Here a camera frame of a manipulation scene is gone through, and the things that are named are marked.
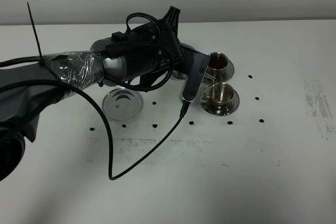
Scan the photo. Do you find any stainless steel saucer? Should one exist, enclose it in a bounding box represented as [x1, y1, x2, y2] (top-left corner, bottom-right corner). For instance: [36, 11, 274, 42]
[204, 59, 235, 83]
[199, 89, 240, 116]

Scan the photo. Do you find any far stainless steel saucer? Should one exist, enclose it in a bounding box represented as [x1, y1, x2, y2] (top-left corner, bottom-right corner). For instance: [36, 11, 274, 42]
[204, 59, 235, 83]

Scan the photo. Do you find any black cable tie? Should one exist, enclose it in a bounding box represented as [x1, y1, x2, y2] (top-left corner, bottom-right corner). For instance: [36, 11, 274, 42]
[27, 2, 45, 65]

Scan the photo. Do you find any near stainless steel teacup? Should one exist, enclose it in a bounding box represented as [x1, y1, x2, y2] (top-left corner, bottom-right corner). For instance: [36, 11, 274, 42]
[201, 82, 234, 108]

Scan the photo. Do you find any black left camera cable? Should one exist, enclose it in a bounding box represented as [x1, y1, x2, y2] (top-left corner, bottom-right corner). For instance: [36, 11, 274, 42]
[0, 42, 191, 182]

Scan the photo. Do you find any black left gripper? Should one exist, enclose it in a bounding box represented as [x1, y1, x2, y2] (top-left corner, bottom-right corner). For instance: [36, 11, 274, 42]
[128, 6, 182, 72]

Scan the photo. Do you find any stainless steel teapot coaster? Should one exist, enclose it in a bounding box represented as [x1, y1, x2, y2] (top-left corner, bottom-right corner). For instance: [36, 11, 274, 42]
[102, 87, 143, 121]

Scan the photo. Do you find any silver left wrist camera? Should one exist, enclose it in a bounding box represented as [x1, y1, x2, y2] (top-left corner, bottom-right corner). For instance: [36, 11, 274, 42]
[180, 51, 210, 102]

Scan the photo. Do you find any stainless steel teacup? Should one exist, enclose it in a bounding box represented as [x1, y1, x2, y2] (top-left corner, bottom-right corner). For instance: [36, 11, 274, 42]
[207, 52, 228, 77]
[201, 82, 234, 108]

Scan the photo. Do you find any far stainless steel teacup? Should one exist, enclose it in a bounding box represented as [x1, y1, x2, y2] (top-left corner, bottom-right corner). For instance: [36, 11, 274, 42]
[207, 52, 228, 77]

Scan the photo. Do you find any near stainless steel saucer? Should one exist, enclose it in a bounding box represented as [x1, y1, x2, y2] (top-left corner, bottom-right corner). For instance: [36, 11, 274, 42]
[199, 89, 240, 116]

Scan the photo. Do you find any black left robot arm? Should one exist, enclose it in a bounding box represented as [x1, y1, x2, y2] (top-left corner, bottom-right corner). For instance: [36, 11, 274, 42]
[1, 7, 182, 178]

